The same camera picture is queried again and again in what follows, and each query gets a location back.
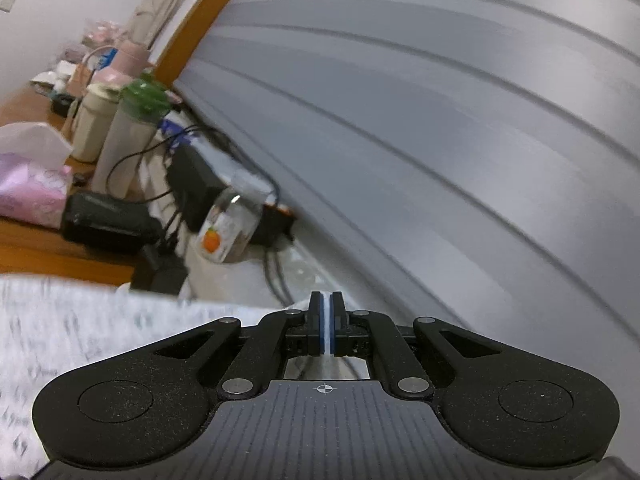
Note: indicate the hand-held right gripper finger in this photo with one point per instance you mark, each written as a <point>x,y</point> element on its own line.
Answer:
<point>334,330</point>
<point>324,330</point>

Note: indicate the pink bottle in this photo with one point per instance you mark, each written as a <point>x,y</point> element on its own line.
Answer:
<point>125,62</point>

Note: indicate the blue white packet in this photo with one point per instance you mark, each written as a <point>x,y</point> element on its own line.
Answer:
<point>175,127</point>

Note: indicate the cream cup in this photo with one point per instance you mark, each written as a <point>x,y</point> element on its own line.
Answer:
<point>90,120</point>

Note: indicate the pink tissue pack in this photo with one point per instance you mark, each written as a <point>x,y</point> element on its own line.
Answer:
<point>30,190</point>

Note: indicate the black plug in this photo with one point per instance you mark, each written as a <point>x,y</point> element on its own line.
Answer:
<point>165,272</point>

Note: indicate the white speckled cloth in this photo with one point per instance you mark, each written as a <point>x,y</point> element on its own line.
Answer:
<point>100,340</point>

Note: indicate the green lid translucent bottle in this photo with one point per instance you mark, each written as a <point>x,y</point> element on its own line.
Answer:
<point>125,145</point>

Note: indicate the white wall switch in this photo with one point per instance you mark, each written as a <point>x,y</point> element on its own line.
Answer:
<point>6,2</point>

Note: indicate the black power adapter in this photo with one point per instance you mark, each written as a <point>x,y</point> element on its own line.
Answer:
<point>105,220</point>

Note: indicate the beige patterned curtain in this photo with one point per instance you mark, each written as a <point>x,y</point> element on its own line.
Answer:
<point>160,5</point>

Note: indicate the black box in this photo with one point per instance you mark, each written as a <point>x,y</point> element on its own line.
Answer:
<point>195,185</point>

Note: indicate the clear bottle with orange print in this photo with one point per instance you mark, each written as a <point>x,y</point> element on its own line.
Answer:
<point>227,230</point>

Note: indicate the grey window blind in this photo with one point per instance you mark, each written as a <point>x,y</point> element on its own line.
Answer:
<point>425,110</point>

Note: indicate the wooden window frame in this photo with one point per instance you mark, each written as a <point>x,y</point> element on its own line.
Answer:
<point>200,30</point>

